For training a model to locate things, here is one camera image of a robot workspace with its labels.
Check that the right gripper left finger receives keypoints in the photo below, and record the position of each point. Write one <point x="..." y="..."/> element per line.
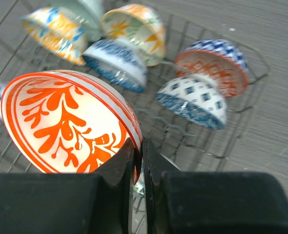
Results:
<point x="95" y="203"/>

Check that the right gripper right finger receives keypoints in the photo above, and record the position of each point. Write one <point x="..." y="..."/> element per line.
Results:
<point x="180" y="202"/>

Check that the orange floral bowl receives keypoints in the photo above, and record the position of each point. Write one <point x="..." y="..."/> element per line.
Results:
<point x="67" y="121"/>

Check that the blue white diamond bowl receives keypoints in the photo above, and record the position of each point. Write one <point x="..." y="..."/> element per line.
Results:
<point x="196" y="98"/>

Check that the red blue zigzag bowl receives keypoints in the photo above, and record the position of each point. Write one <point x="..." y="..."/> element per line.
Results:
<point x="221" y="60"/>

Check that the blue floral bowl middle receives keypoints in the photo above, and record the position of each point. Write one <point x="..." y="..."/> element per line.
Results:
<point x="118" y="61"/>

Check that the yellow blue floral bowl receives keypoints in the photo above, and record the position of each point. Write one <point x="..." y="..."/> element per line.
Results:
<point x="54" y="31"/>

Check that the yellow bowl with leaves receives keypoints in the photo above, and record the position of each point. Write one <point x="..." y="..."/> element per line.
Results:
<point x="141" y="26"/>

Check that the mint green ribbed bowl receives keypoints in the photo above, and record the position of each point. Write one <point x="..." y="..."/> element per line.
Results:
<point x="88" y="13"/>

